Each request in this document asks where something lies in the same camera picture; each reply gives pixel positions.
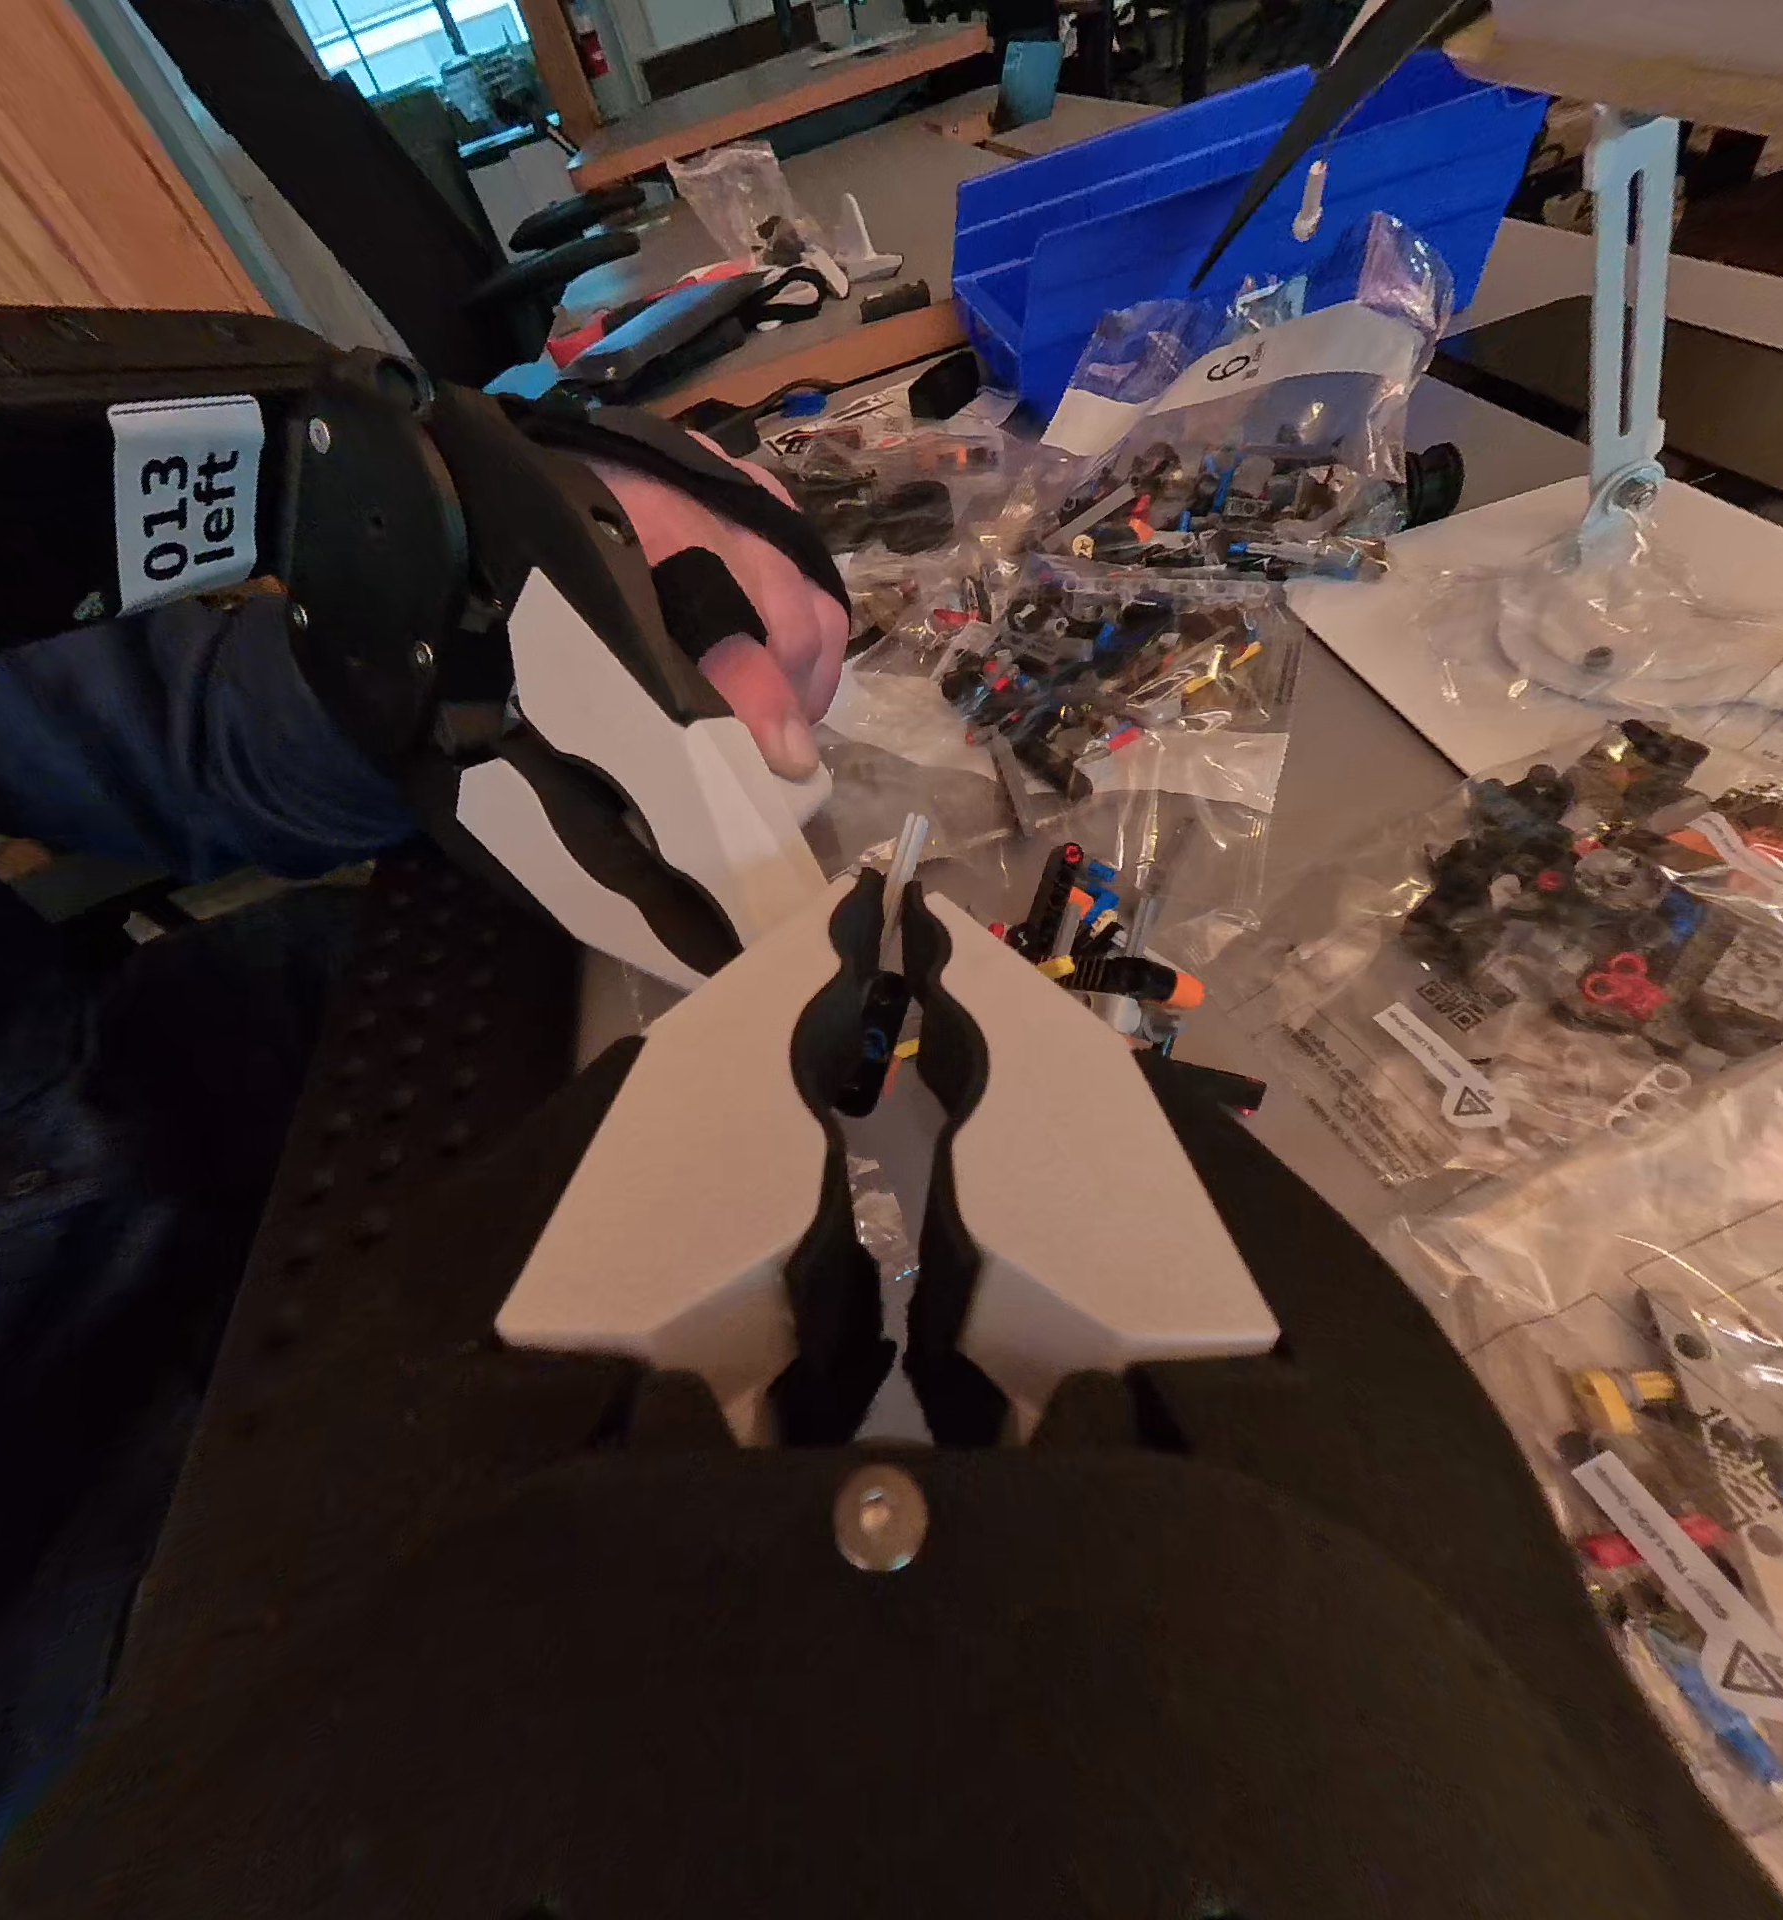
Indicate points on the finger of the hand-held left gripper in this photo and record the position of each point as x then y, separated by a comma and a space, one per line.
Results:
547, 855
636, 736

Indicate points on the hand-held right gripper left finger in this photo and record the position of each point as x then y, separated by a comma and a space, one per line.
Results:
652, 1199

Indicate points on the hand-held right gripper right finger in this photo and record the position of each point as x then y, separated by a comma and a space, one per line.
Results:
1102, 1199

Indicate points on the small lego subassembly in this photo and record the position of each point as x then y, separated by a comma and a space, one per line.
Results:
870, 1036

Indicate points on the grey lego axle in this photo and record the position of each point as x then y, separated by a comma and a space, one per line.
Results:
898, 886

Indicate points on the black orange lego assembly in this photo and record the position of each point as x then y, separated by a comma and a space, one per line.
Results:
1049, 899

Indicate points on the large clear lego parts bag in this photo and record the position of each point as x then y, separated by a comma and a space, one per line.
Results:
1657, 1275

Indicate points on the full clear lego parts bag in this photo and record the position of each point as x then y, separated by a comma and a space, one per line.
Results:
1252, 435

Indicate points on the person's left hand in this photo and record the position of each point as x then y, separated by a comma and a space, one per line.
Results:
785, 690

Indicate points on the small clear packet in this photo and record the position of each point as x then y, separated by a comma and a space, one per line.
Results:
883, 1216

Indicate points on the black perforated panel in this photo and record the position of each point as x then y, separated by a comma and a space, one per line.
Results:
411, 1049

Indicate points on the black office chair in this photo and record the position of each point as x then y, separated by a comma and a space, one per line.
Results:
411, 225

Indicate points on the clear bag black orange parts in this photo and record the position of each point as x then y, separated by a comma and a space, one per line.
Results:
1582, 899

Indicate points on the wooden background desk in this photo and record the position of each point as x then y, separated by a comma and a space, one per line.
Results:
770, 105

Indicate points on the person's leg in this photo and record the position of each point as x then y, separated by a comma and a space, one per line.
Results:
52, 1199

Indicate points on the blue plastic bin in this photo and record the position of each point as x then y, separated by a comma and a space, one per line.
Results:
1131, 240

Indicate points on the blue cup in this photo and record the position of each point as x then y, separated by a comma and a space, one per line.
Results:
1030, 82

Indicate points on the black round knob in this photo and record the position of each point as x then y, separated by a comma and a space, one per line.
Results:
1430, 483

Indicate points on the clear bag over white base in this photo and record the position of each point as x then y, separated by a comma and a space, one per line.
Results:
1760, 631

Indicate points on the white shelf bracket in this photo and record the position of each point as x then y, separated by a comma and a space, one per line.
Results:
1626, 300

